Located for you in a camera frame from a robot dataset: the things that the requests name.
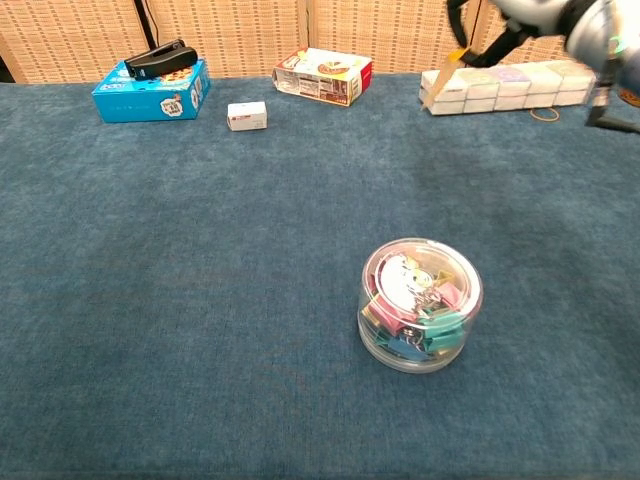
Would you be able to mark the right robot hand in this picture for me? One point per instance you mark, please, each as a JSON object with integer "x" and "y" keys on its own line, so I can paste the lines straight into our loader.
{"x": 525, "y": 15}

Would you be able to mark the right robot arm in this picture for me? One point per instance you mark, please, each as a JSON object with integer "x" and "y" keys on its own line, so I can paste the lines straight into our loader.
{"x": 600, "y": 30}

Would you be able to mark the wrapped tissue pack row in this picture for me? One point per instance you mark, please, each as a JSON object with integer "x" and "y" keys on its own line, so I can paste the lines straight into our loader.
{"x": 505, "y": 90}

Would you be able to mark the tan rubber band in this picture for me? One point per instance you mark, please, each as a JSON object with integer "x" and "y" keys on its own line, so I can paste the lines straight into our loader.
{"x": 534, "y": 116}

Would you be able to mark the red white snack box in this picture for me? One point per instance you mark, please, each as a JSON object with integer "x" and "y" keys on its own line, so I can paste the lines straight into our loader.
{"x": 325, "y": 77}

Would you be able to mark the bamboo folding screen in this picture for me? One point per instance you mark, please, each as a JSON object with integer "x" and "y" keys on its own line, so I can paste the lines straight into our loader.
{"x": 250, "y": 35}

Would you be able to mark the small white box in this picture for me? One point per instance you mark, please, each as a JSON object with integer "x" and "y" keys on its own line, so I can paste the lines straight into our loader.
{"x": 246, "y": 116}

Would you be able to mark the clear tub of binder clips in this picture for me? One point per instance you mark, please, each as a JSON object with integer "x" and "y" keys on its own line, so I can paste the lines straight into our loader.
{"x": 420, "y": 310}

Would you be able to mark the black stapler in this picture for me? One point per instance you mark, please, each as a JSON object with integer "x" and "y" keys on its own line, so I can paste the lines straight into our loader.
{"x": 160, "y": 59}

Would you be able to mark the blue cookie box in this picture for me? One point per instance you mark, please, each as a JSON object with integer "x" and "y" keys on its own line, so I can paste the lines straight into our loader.
{"x": 150, "y": 97}

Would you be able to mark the blue felt table cover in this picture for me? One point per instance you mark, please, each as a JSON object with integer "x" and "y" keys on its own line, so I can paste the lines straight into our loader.
{"x": 200, "y": 275}

